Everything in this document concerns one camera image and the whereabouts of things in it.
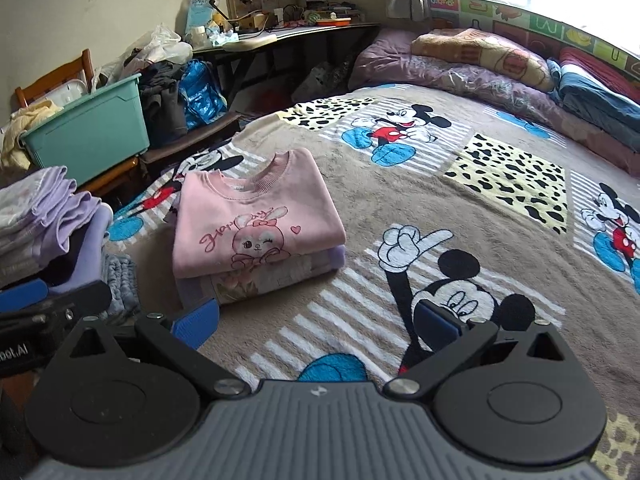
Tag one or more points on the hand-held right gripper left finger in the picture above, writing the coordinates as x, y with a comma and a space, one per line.
197, 322

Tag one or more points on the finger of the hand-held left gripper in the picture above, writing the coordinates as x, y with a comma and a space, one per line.
85, 300
22, 296

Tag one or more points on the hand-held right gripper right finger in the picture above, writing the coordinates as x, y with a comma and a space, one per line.
437, 322

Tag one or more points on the pink bunny print sweatshirt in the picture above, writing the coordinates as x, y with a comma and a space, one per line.
250, 220

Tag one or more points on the dark clothes pile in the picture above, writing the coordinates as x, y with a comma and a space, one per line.
162, 105

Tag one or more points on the grey knitted cloth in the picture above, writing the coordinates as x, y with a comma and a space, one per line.
120, 280

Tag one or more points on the pale lilac printed folded garment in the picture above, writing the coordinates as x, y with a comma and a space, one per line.
30, 200

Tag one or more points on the purple folded garment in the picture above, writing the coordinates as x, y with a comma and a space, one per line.
285, 280

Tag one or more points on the printed cartoon mouse blanket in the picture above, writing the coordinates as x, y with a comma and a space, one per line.
425, 200

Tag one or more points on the teal storage bin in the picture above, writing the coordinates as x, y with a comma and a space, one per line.
90, 130

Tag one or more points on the yellow cloth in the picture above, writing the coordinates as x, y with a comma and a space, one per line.
20, 125

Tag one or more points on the low wooden bench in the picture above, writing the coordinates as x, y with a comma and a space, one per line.
200, 135

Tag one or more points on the white plastic lid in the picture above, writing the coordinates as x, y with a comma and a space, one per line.
67, 94

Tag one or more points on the blue plastic bag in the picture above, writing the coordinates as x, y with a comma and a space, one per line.
200, 92

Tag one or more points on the wooden chair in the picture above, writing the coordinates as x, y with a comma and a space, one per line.
82, 62

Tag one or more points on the white plastic bag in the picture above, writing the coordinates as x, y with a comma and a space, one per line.
155, 47

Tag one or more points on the purple quilt in plastic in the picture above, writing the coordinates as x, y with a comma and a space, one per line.
400, 62

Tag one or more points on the yellow printed pillow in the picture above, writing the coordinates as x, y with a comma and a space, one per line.
480, 57

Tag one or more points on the maroon folded blanket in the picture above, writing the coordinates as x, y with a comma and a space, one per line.
600, 67

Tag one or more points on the dark desk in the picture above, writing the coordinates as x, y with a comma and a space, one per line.
300, 32

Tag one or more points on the colourful foam play mat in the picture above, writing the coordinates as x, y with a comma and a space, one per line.
510, 17

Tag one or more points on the red tray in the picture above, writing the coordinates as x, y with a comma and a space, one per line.
334, 22

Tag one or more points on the cluttered side desk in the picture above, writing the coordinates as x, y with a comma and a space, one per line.
250, 5

